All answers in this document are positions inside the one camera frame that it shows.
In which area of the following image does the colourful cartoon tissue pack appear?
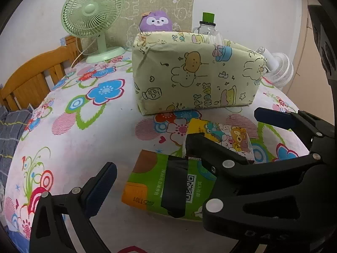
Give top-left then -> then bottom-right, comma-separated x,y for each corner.
186,118 -> 255,164

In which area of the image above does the wooden headboard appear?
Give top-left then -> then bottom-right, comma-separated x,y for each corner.
0,35 -> 82,111

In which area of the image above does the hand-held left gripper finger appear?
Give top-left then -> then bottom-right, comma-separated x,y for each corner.
30,161 -> 118,253

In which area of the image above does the green patterned board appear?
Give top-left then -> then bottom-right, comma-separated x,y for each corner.
121,0 -> 195,48

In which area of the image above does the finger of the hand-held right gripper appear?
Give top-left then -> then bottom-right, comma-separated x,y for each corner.
184,134 -> 323,253
254,107 -> 325,143

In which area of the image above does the glass jar black lid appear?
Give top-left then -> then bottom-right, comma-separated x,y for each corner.
193,20 -> 219,36

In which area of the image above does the plaid pillow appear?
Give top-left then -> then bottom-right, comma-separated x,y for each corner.
0,105 -> 33,185

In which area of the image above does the yellow cartoon-print box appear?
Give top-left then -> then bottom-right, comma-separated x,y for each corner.
132,31 -> 267,116

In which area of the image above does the beige door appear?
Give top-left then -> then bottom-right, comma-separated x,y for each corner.
299,0 -> 337,106

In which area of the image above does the white standing fan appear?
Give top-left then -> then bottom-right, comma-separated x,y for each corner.
255,46 -> 294,89

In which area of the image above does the green desk fan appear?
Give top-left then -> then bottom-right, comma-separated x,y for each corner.
61,0 -> 126,64

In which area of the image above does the green tissue pack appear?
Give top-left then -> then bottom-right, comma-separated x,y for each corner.
121,150 -> 219,220

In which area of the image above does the purple plush toy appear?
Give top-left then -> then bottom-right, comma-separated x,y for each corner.
139,9 -> 173,32

